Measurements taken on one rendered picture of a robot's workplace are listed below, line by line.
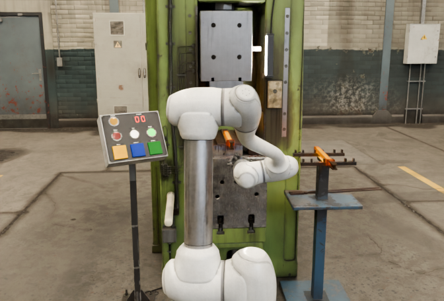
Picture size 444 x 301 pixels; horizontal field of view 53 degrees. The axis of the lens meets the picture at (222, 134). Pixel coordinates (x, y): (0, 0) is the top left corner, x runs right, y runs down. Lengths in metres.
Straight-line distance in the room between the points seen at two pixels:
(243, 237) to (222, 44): 1.18
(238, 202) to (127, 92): 5.49
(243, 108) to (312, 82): 7.44
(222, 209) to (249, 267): 1.21
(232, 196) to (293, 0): 1.24
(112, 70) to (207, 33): 5.48
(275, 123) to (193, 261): 1.48
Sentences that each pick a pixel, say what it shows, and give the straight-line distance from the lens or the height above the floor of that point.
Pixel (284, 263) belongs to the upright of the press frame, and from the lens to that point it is 3.17.
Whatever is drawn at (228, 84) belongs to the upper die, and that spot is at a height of 1.34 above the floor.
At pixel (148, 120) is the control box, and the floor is 1.15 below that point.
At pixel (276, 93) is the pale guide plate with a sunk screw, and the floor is 1.28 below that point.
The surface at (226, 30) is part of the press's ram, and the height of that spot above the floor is 1.66.
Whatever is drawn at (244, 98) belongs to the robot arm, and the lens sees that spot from 1.44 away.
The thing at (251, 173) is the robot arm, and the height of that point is 1.03.
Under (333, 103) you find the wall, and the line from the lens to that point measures 9.04.
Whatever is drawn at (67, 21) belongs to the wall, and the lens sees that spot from 8.78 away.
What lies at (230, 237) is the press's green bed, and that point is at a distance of 2.81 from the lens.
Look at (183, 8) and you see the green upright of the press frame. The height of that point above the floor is 1.79.
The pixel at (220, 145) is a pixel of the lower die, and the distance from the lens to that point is 2.67.
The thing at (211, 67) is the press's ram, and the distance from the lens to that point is 2.60.
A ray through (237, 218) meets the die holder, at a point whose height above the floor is 0.53.
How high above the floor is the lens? 1.58
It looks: 12 degrees down
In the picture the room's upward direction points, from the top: straight up
